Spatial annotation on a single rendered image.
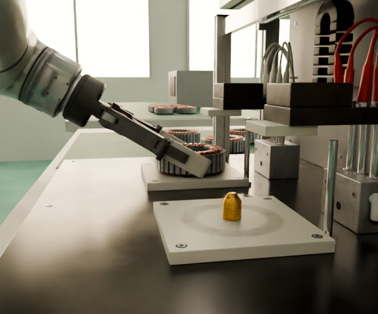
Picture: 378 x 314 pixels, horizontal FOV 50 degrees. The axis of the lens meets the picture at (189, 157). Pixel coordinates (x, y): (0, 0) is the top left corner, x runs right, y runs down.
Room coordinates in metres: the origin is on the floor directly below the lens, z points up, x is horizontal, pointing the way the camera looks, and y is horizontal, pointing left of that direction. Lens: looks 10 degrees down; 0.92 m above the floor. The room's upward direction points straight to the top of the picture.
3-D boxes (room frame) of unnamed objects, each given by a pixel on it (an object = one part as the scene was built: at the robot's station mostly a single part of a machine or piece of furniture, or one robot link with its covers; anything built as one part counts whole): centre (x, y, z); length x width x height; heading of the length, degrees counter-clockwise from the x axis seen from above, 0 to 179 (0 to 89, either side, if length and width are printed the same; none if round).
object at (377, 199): (0.39, -0.18, 0.80); 0.01 x 0.01 x 0.03; 10
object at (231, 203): (0.41, -0.04, 0.80); 0.02 x 0.02 x 0.03
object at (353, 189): (0.43, -0.19, 0.80); 0.08 x 0.05 x 0.06; 10
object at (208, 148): (0.64, 0.00, 0.80); 0.11 x 0.11 x 0.04
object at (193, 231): (0.41, -0.04, 0.78); 0.15 x 0.15 x 0.01; 10
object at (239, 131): (1.19, -0.16, 0.77); 0.11 x 0.11 x 0.04
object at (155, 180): (0.64, 0.00, 0.78); 0.15 x 0.15 x 0.01; 10
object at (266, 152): (0.67, -0.14, 0.80); 0.08 x 0.05 x 0.06; 10
